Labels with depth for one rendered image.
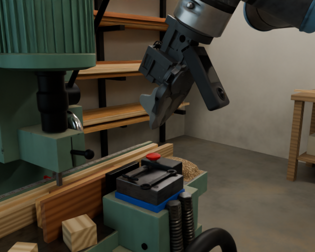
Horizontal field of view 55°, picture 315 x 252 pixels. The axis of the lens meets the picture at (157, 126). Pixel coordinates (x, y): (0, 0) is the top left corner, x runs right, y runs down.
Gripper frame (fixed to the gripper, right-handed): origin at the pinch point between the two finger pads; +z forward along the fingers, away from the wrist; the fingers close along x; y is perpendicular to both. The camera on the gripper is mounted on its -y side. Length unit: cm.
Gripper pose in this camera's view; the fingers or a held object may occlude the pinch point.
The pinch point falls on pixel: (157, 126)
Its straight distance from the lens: 61.0
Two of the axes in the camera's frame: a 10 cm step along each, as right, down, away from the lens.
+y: -6.9, -6.1, 4.0
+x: -6.1, 1.8, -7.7
